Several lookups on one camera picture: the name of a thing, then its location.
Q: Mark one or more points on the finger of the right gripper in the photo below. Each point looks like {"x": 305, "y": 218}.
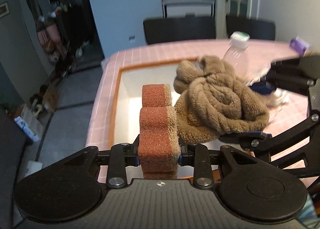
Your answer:
{"x": 247, "y": 140}
{"x": 263, "y": 87}

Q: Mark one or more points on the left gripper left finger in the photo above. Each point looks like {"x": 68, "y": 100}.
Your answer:
{"x": 117, "y": 159}

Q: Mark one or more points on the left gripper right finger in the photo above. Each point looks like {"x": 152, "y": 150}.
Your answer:
{"x": 201, "y": 159}

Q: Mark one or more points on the orange wavy sponge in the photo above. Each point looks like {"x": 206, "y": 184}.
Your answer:
{"x": 158, "y": 149}

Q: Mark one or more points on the brown fluffy towel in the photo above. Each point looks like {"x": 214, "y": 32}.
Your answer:
{"x": 214, "y": 101}

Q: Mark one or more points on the clear plastic water bottle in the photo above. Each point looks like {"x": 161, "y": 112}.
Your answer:
{"x": 238, "y": 57}

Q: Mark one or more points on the purple tissue pack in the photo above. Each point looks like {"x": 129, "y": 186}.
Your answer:
{"x": 299, "y": 45}

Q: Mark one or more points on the orange storage box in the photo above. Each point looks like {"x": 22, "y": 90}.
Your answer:
{"x": 127, "y": 102}

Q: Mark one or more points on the pink checkered tablecloth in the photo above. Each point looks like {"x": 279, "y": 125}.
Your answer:
{"x": 99, "y": 126}

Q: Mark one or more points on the black chair right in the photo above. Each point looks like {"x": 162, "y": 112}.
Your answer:
{"x": 256, "y": 29}

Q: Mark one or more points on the black chair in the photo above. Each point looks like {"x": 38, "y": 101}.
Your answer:
{"x": 256, "y": 29}
{"x": 163, "y": 30}

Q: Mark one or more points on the black chair left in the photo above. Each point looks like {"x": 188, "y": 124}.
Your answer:
{"x": 163, "y": 30}

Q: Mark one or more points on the white cabinet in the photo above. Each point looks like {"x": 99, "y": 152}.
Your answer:
{"x": 182, "y": 8}

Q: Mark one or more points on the dark shoe shelf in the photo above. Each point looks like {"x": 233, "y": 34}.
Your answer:
{"x": 67, "y": 36}

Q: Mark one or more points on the small framed picture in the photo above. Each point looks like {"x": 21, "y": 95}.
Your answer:
{"x": 4, "y": 9}

